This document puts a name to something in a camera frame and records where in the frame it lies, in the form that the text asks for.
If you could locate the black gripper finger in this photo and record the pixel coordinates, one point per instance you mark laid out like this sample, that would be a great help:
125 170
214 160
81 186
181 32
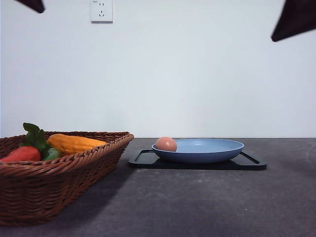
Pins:
298 16
34 4

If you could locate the blue plate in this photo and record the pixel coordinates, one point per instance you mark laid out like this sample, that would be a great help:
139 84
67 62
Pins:
200 150

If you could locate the brown egg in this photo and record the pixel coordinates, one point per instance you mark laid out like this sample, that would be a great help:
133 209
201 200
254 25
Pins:
166 143

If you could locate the brown wicker basket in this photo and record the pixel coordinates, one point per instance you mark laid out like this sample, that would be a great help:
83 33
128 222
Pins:
33 191

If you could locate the yellow corn cob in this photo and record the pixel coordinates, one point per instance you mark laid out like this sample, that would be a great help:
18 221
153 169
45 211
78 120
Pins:
69 145

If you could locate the red radish with leaves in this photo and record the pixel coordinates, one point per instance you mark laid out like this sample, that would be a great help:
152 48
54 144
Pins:
23 153

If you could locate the black tray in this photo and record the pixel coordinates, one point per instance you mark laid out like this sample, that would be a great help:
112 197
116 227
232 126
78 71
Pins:
245 161

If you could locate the white wall socket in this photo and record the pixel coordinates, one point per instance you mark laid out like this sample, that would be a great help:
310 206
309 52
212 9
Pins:
102 11

